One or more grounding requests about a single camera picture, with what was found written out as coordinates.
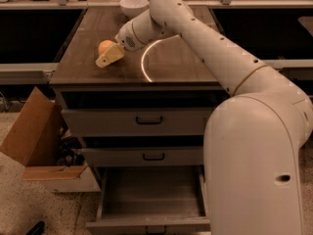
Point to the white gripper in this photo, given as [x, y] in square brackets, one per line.
[126, 40]

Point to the orange fruit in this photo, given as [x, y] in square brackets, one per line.
[105, 46]

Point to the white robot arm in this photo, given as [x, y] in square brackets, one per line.
[252, 140]

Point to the grey top drawer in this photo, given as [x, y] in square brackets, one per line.
[133, 122]

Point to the grey middle drawer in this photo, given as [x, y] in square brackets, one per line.
[148, 156]

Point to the grey open bottom drawer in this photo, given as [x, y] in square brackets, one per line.
[152, 200]

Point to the white ceramic bowl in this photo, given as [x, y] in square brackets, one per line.
[133, 8]

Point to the open cardboard box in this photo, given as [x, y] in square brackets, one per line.
[34, 142]

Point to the black object on floor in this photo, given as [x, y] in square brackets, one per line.
[37, 229]

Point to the metal rail right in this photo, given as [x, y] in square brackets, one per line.
[293, 69]

